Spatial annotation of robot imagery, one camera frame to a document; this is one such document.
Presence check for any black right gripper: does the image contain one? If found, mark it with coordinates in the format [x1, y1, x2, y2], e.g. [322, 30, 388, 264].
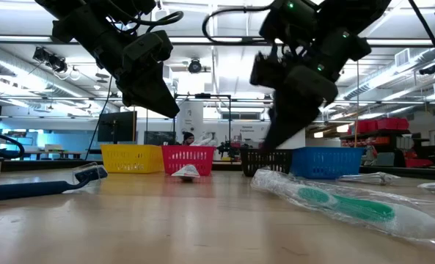
[263, 47, 339, 150]

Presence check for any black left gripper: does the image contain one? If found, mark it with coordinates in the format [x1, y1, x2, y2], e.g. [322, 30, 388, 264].
[92, 29, 180, 118]

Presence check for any white toothpaste tube red print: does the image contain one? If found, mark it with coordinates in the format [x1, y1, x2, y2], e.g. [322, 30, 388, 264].
[170, 164, 201, 181]

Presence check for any clear plastic packet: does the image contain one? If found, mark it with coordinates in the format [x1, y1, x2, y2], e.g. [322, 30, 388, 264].
[337, 171, 402, 186]

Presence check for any green toothbrush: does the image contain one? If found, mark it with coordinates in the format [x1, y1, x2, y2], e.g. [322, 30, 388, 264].
[249, 168, 435, 252]

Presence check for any dark chalkboard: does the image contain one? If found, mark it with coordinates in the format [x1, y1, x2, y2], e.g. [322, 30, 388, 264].
[143, 131, 177, 146]

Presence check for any black monitor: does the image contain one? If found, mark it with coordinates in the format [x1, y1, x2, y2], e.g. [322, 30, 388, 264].
[97, 111, 138, 144]

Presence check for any black plastic basket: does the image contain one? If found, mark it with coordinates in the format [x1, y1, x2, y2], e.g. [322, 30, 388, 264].
[239, 147, 294, 177]

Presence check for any blue plastic basket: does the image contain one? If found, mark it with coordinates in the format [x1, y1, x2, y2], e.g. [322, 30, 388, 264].
[289, 146, 365, 180]

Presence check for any small black background machine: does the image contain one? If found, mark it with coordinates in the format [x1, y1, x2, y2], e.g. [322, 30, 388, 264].
[216, 141, 240, 161]

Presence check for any yellow plastic basket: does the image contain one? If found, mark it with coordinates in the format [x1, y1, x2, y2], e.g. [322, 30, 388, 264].
[100, 144, 165, 175]

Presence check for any red plastic basket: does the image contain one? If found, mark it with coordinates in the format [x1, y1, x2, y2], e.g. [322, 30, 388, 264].
[161, 144, 217, 177]

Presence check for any shelf with red bins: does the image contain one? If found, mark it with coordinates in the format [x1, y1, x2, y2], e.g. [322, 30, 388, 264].
[347, 117, 412, 147]

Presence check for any black ceiling-mounted device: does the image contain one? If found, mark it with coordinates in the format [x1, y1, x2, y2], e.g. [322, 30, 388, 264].
[32, 46, 69, 73]

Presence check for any red cart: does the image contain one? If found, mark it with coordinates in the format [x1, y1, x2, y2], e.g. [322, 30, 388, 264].
[403, 150, 434, 169]

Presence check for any black tube stand frame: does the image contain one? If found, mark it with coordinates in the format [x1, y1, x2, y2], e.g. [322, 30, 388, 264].
[172, 92, 233, 147]

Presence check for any black overhead camera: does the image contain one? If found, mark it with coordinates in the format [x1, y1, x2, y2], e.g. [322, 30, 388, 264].
[187, 58, 203, 75]

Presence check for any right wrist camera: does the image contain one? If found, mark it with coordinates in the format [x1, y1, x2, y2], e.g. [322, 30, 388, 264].
[249, 51, 279, 89]

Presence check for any black left camera cable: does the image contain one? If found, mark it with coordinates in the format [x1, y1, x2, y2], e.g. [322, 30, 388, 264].
[106, 10, 185, 34]

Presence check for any black camera cable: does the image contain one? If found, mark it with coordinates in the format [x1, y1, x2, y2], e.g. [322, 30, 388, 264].
[201, 6, 277, 47]
[106, 10, 185, 34]

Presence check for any black right camera cable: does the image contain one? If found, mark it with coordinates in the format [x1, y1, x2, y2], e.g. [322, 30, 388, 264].
[201, 6, 277, 47]

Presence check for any black aluminium table frame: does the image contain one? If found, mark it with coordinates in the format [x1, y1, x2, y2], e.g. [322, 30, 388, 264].
[0, 157, 435, 182]

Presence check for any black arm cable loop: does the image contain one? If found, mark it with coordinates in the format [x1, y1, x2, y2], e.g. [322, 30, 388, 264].
[0, 124, 26, 160]

